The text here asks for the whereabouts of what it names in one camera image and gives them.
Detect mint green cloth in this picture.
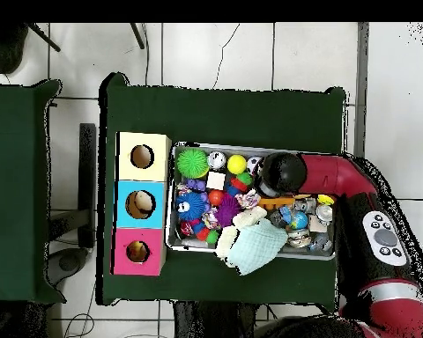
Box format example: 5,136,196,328
225,221,290,276

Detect wooden box three holes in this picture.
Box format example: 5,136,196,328
112,131,173,277

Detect pale wooden cube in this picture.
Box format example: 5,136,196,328
206,172,227,191

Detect small silver can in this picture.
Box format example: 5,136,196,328
207,151,228,172

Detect purple spiky toy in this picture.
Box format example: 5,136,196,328
214,194,243,228

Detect dark blue spiky ball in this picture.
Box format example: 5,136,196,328
174,192,208,222

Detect plain green spiky ball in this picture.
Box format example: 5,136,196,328
175,147,211,180

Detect colourful patterned cloth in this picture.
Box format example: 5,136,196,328
235,188,262,210

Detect black white soccer ball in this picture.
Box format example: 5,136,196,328
246,156,263,175

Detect orange plastic block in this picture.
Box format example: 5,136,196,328
259,195,297,211

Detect blue globe ball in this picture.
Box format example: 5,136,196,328
287,210,310,232

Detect black flat panel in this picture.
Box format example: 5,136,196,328
78,122,98,249

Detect black tripod leg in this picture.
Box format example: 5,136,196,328
26,22,61,53
130,22,145,50

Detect dark green side table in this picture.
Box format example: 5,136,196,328
0,79,64,304

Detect shallow wire mesh bin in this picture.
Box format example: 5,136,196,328
166,143,339,261

